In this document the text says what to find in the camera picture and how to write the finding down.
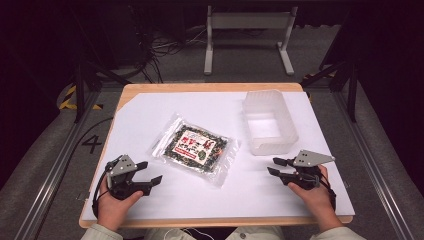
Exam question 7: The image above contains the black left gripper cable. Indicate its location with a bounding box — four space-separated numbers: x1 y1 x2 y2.
91 163 113 218

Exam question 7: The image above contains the yellow black hazard tape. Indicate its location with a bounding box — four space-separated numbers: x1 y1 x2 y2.
58 84 104 111

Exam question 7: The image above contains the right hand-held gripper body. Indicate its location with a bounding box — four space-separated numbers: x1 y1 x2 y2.
280 149 336 192

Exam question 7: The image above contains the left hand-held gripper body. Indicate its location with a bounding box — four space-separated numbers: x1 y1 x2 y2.
105 153 154 201

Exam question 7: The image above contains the clear packet of dried seaweed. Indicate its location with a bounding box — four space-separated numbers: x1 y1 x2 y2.
147 112 242 189

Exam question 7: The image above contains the person's right hand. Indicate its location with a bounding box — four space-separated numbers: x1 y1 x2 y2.
287 164 338 232

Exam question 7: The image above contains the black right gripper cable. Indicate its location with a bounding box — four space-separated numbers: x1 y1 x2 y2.
319 165 338 212

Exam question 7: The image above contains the bundle of floor cables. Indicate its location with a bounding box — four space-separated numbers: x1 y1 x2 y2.
131 6 208 84

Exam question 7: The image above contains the translucent plastic container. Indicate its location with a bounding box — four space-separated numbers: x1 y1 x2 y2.
241 88 300 157

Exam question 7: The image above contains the thin white cord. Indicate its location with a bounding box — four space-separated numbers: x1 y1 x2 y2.
162 227 216 240

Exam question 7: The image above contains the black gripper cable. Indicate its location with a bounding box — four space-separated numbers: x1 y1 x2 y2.
91 163 113 218
319 165 338 212

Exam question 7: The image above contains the aluminium rail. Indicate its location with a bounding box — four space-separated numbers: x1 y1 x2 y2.
332 89 415 240
14 89 102 240

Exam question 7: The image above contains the black metal stand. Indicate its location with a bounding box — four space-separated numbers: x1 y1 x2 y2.
72 13 132 124
300 9 360 123

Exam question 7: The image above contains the wooden table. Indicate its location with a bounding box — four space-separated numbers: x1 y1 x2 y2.
78 82 355 230

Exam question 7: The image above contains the person's left hand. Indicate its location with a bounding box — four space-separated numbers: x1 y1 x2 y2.
96 175 145 232

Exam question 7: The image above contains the white metal stand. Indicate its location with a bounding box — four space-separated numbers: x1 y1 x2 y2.
203 5 299 77

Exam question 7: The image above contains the white paper sheet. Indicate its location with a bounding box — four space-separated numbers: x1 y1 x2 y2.
81 91 356 222

